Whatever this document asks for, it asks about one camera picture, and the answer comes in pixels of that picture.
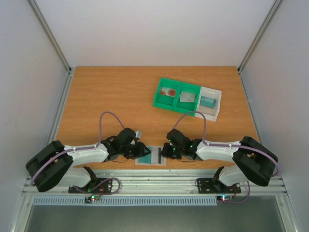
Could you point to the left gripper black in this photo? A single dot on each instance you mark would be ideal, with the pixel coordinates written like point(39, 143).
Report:
point(140, 152)

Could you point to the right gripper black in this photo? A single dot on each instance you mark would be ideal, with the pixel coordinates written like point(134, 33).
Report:
point(171, 151)

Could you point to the white card holder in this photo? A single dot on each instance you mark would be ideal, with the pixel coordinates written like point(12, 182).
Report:
point(154, 163)

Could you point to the white red floral card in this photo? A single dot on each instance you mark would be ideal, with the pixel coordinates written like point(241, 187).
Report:
point(187, 97)

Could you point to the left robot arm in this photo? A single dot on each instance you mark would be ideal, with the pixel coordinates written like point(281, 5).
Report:
point(52, 164)

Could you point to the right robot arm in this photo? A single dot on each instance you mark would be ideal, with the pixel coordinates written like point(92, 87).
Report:
point(251, 161)

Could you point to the red patterned card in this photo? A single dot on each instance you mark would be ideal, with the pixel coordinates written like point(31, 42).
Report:
point(167, 91)

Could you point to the teal card in bin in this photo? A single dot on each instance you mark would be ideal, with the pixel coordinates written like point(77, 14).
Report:
point(207, 102)

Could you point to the green bin left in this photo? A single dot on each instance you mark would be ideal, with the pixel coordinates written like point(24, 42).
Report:
point(166, 102)

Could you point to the green bin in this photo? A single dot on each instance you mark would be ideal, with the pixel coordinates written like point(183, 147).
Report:
point(166, 102)
point(182, 107)

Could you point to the green bin middle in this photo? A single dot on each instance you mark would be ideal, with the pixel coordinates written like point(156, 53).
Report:
point(182, 107)

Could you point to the white bin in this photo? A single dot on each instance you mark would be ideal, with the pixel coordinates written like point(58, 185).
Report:
point(210, 114)

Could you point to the left circuit board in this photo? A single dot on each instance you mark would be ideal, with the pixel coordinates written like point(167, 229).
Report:
point(91, 199)

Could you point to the circuit board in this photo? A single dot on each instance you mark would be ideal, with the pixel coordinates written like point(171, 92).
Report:
point(91, 199)
point(223, 198)

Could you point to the right circuit board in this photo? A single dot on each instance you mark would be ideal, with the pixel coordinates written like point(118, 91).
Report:
point(223, 198)

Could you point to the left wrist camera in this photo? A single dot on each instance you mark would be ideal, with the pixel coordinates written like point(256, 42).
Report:
point(138, 135)

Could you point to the aluminium front rail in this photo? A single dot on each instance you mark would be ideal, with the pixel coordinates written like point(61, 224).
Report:
point(163, 182)

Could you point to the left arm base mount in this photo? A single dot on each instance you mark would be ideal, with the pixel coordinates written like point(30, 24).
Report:
point(102, 185)

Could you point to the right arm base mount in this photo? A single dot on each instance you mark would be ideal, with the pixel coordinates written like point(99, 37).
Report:
point(207, 186)

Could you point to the grey slotted cable duct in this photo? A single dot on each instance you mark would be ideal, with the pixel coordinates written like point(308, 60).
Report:
point(127, 201)

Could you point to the left aluminium frame post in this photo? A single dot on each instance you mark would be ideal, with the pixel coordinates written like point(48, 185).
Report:
point(41, 19)

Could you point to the aluminium frame post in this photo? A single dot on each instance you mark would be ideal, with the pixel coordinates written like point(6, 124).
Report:
point(260, 33)
point(41, 19)

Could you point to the right aluminium frame post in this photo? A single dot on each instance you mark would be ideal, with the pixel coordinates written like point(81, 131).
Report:
point(260, 33)

